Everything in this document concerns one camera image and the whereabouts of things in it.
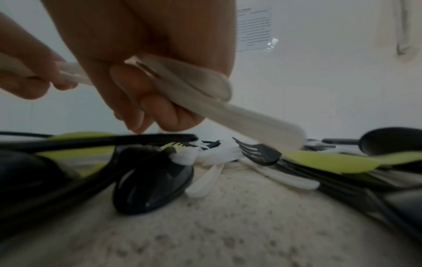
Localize person's left hand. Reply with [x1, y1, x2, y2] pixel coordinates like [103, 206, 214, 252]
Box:
[0, 11, 80, 101]

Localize person's right hand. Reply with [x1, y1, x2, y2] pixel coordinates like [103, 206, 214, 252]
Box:
[39, 0, 238, 135]

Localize white plastic spoon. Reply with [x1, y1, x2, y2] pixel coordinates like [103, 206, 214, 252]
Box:
[145, 75, 307, 153]
[0, 53, 233, 102]

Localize pile of black plastic forks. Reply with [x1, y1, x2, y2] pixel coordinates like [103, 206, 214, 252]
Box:
[0, 126, 422, 246]

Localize metal wall bracket frame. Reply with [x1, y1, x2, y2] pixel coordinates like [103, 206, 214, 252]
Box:
[393, 0, 418, 57]

